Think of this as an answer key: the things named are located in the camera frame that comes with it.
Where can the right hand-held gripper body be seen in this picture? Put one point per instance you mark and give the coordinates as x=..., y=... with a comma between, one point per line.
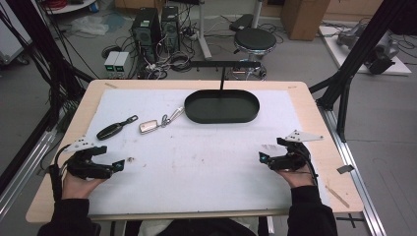
x=291, y=160

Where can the slim black computer tower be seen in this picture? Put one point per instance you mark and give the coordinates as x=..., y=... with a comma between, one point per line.
x=169, y=29

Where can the white desk leg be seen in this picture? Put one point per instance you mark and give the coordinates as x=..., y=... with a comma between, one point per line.
x=203, y=36

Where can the black round stool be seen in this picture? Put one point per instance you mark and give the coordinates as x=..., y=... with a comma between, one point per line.
x=255, y=39

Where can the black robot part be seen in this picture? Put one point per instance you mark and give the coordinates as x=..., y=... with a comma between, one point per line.
x=380, y=59

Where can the person's right hand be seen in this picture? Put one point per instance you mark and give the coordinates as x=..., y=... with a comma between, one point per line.
x=298, y=178

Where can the clear plastic sheet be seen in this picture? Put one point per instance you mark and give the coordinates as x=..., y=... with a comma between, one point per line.
x=89, y=25

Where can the white floor board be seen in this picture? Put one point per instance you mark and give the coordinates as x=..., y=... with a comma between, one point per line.
x=341, y=55

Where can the large black computer tower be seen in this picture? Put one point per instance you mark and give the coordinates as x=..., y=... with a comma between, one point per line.
x=146, y=34

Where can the black car key fob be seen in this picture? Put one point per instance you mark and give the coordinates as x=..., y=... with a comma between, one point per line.
x=109, y=131

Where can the grey robot part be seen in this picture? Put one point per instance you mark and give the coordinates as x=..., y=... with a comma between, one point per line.
x=349, y=36

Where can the black key rack with tray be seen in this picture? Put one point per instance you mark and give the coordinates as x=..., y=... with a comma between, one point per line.
x=221, y=106

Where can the aluminium rail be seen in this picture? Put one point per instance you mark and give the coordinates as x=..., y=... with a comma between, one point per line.
x=23, y=173
x=357, y=183

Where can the white table mat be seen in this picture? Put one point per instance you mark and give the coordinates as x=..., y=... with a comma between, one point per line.
x=196, y=164

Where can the cardboard box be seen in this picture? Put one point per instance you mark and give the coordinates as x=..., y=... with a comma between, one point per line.
x=305, y=18

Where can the white bench power supply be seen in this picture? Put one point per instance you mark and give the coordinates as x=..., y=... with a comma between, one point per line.
x=122, y=63
x=110, y=62

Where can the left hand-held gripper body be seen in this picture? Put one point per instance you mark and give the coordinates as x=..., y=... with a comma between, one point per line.
x=87, y=165

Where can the person's lap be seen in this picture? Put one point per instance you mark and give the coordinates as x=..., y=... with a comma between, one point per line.
x=196, y=227

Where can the thin wooden stick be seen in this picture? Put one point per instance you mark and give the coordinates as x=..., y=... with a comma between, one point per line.
x=337, y=196

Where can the person's left hand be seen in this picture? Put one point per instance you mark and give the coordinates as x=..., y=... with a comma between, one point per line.
x=77, y=188

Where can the black flat pedal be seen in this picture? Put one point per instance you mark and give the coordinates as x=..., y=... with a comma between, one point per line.
x=242, y=22

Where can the black metal frame strut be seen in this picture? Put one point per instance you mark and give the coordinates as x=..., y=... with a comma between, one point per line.
x=357, y=52

